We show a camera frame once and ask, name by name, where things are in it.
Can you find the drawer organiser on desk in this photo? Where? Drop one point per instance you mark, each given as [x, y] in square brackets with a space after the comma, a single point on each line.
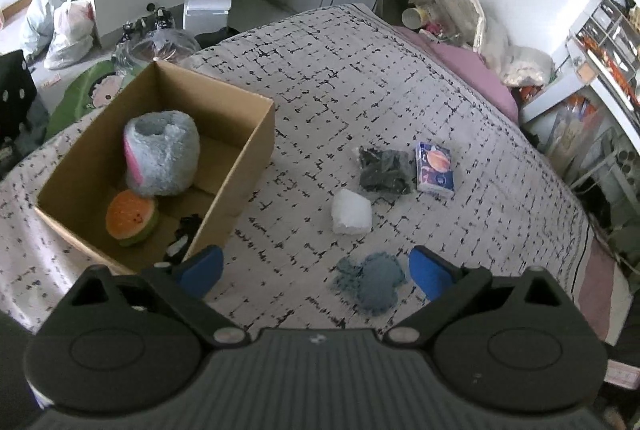
[604, 23]

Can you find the blue knitted cloth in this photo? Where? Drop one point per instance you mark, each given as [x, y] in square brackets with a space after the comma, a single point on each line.
[371, 283]

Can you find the patterned grey bed cover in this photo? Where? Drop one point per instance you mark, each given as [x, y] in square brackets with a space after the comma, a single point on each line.
[282, 112]

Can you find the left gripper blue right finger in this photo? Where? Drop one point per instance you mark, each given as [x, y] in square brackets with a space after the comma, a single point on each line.
[449, 291]

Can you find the white crumpled bags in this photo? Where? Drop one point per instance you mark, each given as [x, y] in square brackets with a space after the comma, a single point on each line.
[516, 66]

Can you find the grey fluffy plush slipper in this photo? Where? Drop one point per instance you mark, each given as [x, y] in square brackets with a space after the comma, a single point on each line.
[161, 151]

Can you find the blue tissue pack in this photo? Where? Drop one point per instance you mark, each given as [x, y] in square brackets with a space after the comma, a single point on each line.
[434, 170]

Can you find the black polka dot bag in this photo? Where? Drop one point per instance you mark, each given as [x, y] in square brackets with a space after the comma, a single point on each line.
[23, 117]

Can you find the clear plastic bag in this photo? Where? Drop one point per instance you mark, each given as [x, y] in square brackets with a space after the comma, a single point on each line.
[134, 51]

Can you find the white plastic trash bag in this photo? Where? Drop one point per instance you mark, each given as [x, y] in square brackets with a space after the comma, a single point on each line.
[72, 35]

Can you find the white desk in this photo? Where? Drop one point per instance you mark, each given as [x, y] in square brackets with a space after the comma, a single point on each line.
[582, 74]

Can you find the green cartoon cushion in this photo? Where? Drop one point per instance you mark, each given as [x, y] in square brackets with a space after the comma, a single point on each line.
[92, 89]

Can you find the brown cardboard box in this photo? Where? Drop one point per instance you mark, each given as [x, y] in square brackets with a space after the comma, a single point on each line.
[236, 129]

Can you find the white soft block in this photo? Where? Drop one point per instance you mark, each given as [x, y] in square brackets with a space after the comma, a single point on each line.
[351, 213]

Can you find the black scrunchie with white centre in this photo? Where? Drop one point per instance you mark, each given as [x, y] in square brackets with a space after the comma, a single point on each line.
[184, 236]

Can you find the pink pillow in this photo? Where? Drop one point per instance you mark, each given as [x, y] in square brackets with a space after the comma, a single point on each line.
[470, 68]

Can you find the paper cup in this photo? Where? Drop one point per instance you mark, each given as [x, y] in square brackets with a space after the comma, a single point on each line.
[415, 18]

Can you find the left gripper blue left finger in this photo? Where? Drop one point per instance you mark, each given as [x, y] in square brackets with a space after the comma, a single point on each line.
[183, 289]

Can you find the clear plastic bottle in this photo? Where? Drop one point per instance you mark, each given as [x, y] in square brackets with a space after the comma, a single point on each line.
[439, 23]

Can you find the dark grey bagged cloth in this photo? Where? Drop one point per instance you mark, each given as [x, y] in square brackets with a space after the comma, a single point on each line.
[387, 172]

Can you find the burger plush toy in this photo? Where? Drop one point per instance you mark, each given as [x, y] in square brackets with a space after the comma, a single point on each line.
[130, 218]

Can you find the white appliance box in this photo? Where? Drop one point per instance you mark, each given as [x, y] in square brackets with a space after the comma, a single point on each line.
[205, 16]

